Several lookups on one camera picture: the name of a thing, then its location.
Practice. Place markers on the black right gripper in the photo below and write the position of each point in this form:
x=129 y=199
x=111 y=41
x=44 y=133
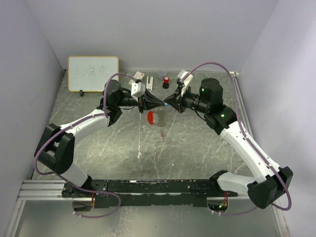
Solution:
x=174 y=101

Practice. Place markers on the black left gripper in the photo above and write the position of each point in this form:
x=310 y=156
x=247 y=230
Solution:
x=148 y=101

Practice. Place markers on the grey keyring holder red handle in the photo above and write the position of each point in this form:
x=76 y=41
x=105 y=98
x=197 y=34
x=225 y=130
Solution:
x=157 y=118

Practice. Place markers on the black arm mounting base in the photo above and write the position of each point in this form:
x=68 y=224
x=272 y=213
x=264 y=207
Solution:
x=194 y=192

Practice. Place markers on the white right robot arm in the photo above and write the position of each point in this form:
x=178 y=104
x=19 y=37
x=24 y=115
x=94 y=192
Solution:
x=269 y=181

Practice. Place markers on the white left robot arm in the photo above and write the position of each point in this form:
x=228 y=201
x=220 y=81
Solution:
x=56 y=148

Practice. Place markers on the white stapler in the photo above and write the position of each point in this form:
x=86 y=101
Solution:
x=149 y=83

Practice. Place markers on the red and black stamp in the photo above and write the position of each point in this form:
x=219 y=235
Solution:
x=165 y=84

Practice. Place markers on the white and green carton box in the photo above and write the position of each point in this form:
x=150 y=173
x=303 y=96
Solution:
x=138 y=75

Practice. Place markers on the clear plastic cup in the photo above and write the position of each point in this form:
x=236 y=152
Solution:
x=162 y=73

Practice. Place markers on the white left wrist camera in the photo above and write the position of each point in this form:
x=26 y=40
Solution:
x=138 y=89

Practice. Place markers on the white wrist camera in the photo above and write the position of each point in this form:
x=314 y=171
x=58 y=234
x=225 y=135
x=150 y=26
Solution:
x=138 y=89
x=185 y=78

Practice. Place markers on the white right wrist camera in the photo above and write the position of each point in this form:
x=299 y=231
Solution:
x=185 y=78

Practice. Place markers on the small whiteboard with yellow frame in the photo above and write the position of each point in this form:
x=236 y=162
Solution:
x=90 y=73

